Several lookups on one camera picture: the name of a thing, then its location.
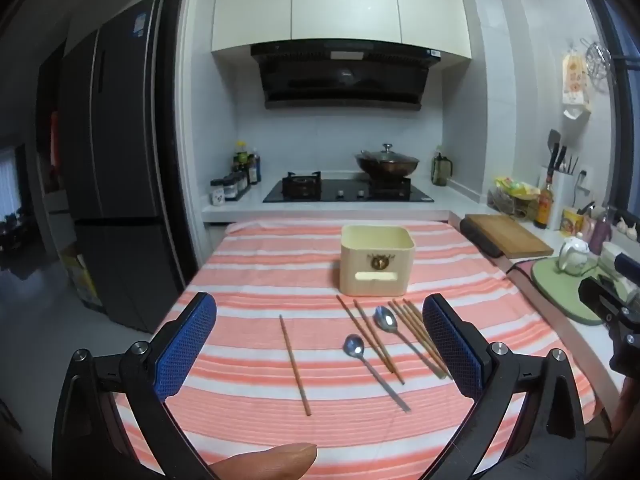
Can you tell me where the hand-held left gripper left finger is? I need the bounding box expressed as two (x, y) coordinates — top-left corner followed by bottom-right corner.
(52, 291), (221, 480)

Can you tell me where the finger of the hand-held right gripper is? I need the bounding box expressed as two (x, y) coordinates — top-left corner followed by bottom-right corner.
(614, 253), (640, 277)
(578, 275), (628, 327)

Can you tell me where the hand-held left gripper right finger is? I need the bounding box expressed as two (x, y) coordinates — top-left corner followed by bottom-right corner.
(422, 293), (588, 480)

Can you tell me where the cream plastic utensil container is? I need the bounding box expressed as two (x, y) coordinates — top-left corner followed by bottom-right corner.
(340, 225), (417, 297)

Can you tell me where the person's right forearm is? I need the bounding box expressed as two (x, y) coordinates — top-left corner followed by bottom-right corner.
(611, 374), (640, 461)

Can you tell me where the green mat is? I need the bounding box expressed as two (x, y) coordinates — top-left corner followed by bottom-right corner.
(530, 256), (627, 327)

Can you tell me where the purple cup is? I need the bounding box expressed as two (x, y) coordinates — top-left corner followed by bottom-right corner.
(588, 217), (614, 256)

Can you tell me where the white teapot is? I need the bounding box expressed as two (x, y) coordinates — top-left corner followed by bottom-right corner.
(556, 232), (594, 277)

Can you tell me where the metal spoon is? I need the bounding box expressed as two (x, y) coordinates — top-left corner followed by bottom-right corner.
(373, 305), (437, 370)
(342, 333), (412, 414)

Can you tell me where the orange white striped cloth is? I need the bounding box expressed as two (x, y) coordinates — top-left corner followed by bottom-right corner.
(112, 219), (598, 480)

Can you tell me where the white knife holder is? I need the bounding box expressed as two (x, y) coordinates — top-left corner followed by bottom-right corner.
(537, 164), (581, 231)

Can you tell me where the cooking oil bottle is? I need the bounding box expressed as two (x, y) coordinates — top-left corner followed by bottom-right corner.
(533, 170), (556, 231)

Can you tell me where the wooden cutting board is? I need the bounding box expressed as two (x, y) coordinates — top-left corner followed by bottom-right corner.
(465, 214), (555, 260)

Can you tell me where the yellow cardboard box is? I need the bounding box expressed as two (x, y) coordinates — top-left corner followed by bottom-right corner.
(62, 244), (104, 312)

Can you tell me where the bagged food in rack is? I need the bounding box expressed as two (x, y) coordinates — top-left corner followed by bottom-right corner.
(487, 185), (539, 222)

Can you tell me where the yellow snack bag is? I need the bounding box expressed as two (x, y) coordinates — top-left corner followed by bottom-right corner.
(493, 175), (542, 201)

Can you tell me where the black spatula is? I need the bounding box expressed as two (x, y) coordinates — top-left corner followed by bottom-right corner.
(547, 128), (562, 172)

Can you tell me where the green glass pitcher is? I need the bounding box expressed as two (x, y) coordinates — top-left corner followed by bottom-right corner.
(431, 145), (454, 187)

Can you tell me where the patterned hanging bag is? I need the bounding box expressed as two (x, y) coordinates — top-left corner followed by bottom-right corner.
(560, 52), (594, 121)

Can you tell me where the black glass gas stove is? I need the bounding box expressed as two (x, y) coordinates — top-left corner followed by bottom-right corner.
(262, 171), (435, 204)

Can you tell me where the dark wok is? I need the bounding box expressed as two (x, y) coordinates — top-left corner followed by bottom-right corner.
(355, 152), (421, 180)

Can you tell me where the dark grey refrigerator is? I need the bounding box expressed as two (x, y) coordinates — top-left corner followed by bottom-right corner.
(37, 0), (186, 333)

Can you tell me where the glass wok lid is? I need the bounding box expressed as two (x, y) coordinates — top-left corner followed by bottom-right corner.
(357, 143), (418, 163)

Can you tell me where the black range hood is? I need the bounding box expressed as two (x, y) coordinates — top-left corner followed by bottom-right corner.
(250, 39), (443, 111)

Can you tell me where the metal wire trivet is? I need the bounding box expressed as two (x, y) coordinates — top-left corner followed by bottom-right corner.
(579, 37), (612, 94)

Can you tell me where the white wall cabinet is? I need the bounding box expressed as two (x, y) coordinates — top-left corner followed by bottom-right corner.
(211, 0), (473, 61)

